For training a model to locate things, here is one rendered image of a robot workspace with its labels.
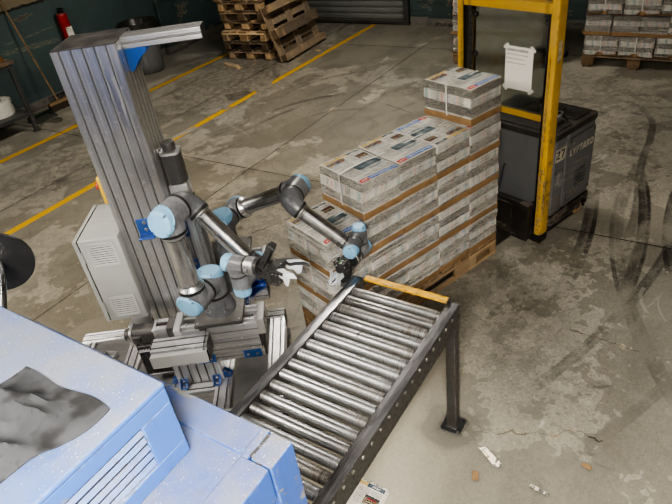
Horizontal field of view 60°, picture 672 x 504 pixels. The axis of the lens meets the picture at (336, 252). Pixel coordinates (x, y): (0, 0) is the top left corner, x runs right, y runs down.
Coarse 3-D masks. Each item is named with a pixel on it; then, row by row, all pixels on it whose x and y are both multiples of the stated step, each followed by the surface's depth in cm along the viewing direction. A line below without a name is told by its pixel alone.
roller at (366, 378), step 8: (304, 352) 247; (312, 352) 247; (304, 360) 247; (312, 360) 244; (320, 360) 242; (328, 360) 241; (328, 368) 240; (336, 368) 238; (344, 368) 237; (352, 368) 236; (344, 376) 237; (352, 376) 235; (360, 376) 233; (368, 376) 232; (376, 376) 231; (368, 384) 231; (376, 384) 229; (384, 384) 228; (392, 384) 227
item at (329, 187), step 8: (352, 152) 342; (360, 152) 340; (336, 160) 335; (344, 160) 334; (352, 160) 333; (360, 160) 332; (320, 168) 334; (328, 168) 328; (336, 168) 327; (344, 168) 326; (320, 176) 338; (328, 176) 331; (336, 176) 324; (328, 184) 334; (336, 184) 328; (328, 192) 337; (336, 192) 330
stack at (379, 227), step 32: (416, 192) 341; (448, 192) 360; (288, 224) 331; (384, 224) 333; (448, 224) 372; (320, 256) 318; (384, 256) 342; (448, 256) 386; (320, 288) 336; (384, 288) 355
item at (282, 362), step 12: (348, 288) 279; (336, 300) 273; (324, 312) 267; (312, 324) 261; (300, 336) 255; (312, 336) 257; (288, 348) 250; (276, 360) 245; (288, 360) 244; (300, 360) 252; (276, 372) 239; (264, 384) 235; (252, 396) 230; (240, 408) 226
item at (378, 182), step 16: (384, 160) 328; (352, 176) 316; (368, 176) 314; (384, 176) 317; (352, 192) 318; (368, 192) 314; (384, 192) 323; (400, 192) 330; (352, 208) 325; (368, 208) 319
